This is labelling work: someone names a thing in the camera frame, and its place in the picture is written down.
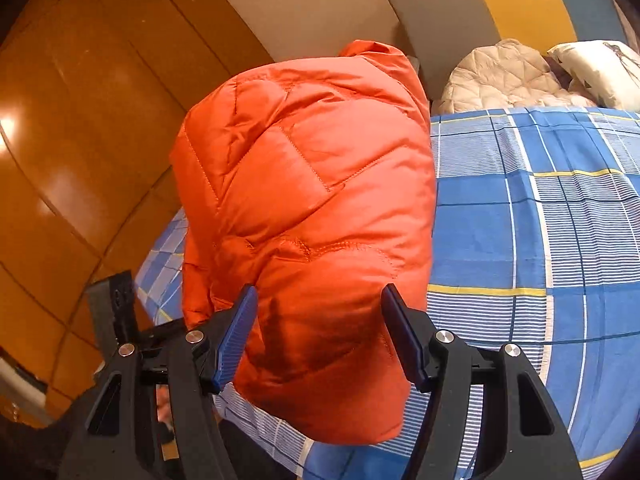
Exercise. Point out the beige quilted jacket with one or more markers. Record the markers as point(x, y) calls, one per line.
point(500, 75)

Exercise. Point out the grey yellow blue padded headboard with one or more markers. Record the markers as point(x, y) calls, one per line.
point(440, 20)

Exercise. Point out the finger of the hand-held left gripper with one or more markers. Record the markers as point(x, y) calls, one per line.
point(112, 310)

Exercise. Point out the grey white object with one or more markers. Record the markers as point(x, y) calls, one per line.
point(22, 387)

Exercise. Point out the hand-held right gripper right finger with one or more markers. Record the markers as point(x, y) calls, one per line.
point(405, 340)

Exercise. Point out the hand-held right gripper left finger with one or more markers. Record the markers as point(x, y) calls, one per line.
point(235, 340)

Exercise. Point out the white printed pillow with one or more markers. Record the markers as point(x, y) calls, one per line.
point(600, 67)

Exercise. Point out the orange down jacket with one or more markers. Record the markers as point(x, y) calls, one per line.
point(310, 185)

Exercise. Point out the blue plaid bed sheet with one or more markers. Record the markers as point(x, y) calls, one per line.
point(525, 220)

